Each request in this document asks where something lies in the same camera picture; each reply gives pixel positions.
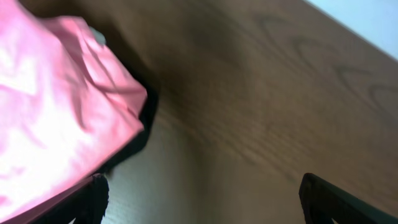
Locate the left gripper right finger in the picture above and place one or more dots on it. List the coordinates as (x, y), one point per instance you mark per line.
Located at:
(323, 202)

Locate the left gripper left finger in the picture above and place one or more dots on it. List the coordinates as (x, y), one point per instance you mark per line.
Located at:
(85, 202)

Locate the pink t-shirt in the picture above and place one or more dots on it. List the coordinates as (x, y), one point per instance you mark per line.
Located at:
(67, 105)

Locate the black folded garment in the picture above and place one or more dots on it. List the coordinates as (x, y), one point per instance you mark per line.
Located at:
(137, 143)

